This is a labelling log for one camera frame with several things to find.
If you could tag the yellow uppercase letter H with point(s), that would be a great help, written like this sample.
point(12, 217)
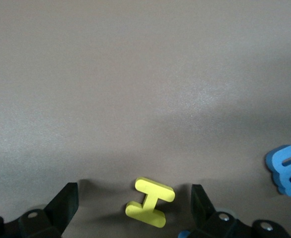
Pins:
point(150, 202)

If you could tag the blue lowercase letter m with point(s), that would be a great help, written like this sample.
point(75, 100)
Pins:
point(288, 171)

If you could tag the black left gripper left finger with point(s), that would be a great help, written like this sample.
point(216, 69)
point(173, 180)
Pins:
point(58, 213)

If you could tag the blue uppercase letter M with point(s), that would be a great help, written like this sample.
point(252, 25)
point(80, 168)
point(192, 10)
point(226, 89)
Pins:
point(184, 234)

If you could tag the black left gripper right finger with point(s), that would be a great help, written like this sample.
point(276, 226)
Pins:
point(205, 213)

